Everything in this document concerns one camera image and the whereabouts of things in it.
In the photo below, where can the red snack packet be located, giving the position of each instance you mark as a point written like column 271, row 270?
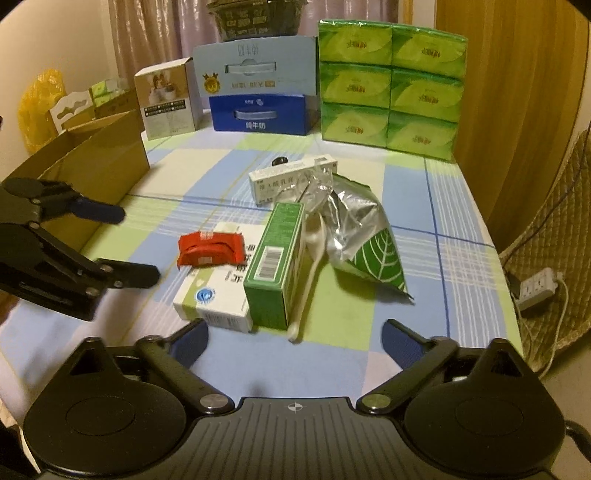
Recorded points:
column 208, row 248

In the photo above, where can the purple curtain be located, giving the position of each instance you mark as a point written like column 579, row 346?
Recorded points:
column 144, row 33

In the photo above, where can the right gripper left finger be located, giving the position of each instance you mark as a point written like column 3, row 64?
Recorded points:
column 170, row 359

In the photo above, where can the background cardboard box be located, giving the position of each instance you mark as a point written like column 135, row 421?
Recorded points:
column 112, row 96

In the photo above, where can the brown quilted chair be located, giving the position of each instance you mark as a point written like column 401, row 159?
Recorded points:
column 558, row 238

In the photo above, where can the long white ointment box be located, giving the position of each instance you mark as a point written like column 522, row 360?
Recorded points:
column 268, row 182

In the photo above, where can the dark noodle bowl pack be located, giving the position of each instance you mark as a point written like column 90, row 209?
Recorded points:
column 237, row 20

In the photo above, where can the green tissue pack bundle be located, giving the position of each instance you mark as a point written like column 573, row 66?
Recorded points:
column 392, row 86

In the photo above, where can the white carved chair back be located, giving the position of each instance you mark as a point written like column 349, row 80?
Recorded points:
column 72, row 110

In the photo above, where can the yellow plastic bag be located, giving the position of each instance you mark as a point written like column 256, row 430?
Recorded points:
column 34, row 118

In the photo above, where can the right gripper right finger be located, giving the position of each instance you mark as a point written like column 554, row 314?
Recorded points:
column 421, row 360

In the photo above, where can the dark blue milk box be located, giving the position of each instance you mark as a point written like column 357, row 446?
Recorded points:
column 291, row 114

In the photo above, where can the white product box with photo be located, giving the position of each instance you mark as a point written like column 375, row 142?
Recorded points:
column 168, row 98

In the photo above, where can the light blue milk carton box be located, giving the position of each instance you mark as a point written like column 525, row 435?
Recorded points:
column 264, row 65

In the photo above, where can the brown wooden door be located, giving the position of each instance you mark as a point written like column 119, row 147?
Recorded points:
column 526, row 71

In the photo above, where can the white plastic spoon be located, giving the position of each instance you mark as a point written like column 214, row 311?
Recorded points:
column 315, row 237

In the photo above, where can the white power strip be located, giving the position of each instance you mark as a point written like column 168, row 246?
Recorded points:
column 537, row 289

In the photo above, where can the silver green foil bag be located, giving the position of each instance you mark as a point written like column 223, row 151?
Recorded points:
column 359, row 239

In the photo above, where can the large cardboard box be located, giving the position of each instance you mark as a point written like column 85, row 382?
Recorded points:
column 102, row 159

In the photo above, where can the white medicine box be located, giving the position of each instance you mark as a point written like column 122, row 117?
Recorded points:
column 215, row 294

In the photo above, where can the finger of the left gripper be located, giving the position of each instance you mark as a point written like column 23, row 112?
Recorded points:
column 88, row 209
column 122, row 274

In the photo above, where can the green carton box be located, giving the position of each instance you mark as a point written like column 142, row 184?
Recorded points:
column 271, row 280

